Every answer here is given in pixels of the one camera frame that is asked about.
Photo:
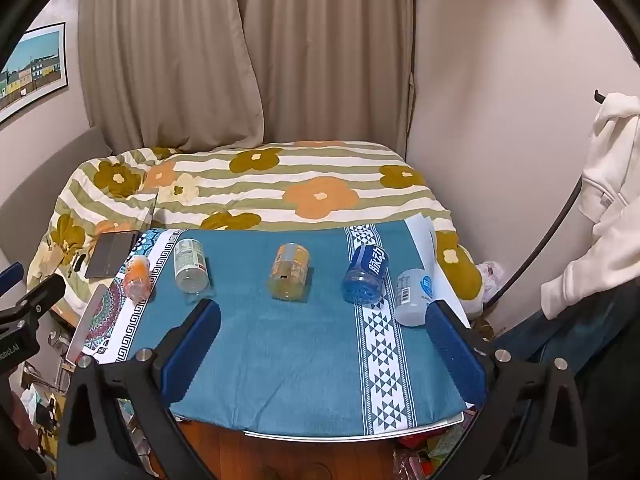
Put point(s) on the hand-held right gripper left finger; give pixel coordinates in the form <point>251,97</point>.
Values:
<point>192,355</point>

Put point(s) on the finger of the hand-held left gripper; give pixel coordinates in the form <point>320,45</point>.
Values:
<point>44,292</point>
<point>9,276</point>

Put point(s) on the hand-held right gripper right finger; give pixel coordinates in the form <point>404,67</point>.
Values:
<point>456,355</point>

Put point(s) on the person's left forearm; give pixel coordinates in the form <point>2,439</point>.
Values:
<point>19,422</point>

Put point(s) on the clear blue-white-label bottle cup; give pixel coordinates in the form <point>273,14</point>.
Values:
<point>414,297</point>

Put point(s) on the clear white-label bottle cup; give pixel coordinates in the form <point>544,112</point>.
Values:
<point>190,265</point>

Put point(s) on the orange plastic bottle cup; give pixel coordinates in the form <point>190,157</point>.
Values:
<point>136,277</point>

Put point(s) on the blue plastic bottle cup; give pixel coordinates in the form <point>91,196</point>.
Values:
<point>365,272</point>

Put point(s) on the yellow plastic bottle cup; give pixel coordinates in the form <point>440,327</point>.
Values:
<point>290,272</point>

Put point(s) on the mandala patterned cloth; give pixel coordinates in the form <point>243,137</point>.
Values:
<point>107,315</point>

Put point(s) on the dark grey tablet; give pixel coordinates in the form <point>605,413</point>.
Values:
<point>111,255</point>

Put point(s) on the white plastic bag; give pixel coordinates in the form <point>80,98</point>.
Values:
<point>487,280</point>

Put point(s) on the colourful snack packets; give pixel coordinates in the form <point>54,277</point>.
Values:
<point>425,452</point>

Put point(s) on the teal towel with patterned stripe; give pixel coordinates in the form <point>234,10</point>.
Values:
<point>300,360</point>

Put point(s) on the white paper sheet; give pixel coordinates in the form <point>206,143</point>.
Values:
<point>425,242</point>

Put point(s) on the blue jeans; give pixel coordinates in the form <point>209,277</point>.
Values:
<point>585,330</point>

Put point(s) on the black curved rod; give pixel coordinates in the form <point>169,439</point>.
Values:
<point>550,240</point>

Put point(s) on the floral striped blanket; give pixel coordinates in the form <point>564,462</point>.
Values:
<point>300,190</point>

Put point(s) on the white hoodie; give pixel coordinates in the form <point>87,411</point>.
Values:
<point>607,200</point>

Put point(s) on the beige curtain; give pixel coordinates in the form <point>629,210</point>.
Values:
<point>250,50</point>

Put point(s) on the wall poster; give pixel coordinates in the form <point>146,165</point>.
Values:
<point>32,72</point>

